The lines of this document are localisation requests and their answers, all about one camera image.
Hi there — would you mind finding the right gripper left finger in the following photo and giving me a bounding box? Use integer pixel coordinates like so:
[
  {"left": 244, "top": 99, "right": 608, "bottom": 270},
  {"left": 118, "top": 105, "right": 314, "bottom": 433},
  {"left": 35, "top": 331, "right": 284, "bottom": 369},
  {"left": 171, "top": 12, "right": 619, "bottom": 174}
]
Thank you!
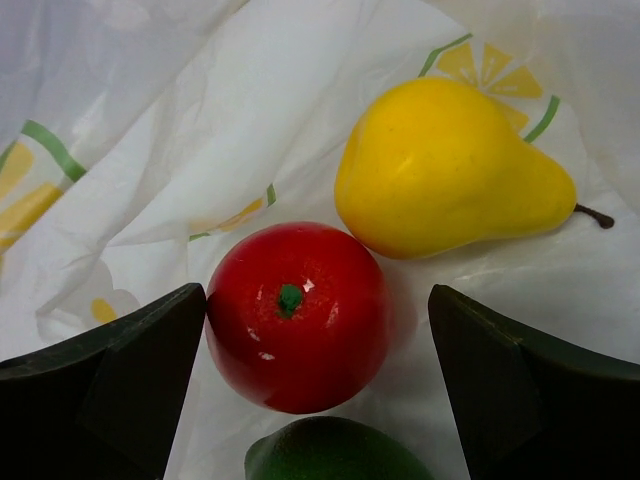
[{"left": 1, "top": 283, "right": 206, "bottom": 479}]

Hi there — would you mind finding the red fake apple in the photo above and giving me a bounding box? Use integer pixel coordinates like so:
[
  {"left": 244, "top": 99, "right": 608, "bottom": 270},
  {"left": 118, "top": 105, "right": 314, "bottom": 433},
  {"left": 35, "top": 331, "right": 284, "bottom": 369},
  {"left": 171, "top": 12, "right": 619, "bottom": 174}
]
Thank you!
[{"left": 206, "top": 222, "right": 393, "bottom": 414}]

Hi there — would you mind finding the green fake fruit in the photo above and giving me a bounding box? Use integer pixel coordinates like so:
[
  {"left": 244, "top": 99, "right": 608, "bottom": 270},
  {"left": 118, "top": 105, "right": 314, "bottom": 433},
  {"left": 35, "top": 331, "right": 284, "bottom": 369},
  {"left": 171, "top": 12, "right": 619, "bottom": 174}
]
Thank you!
[{"left": 244, "top": 416, "right": 433, "bottom": 479}]

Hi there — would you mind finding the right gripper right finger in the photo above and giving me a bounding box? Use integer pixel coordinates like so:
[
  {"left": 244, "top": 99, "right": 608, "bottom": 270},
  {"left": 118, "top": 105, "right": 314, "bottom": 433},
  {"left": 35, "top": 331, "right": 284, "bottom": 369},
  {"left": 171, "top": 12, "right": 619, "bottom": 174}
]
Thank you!
[{"left": 428, "top": 285, "right": 639, "bottom": 479}]

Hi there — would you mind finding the yellow fake lemon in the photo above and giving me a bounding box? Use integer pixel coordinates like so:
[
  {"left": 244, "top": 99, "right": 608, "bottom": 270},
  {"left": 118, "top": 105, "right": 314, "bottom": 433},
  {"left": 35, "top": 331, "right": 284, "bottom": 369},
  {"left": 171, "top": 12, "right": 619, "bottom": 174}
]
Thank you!
[{"left": 334, "top": 77, "right": 614, "bottom": 259}]

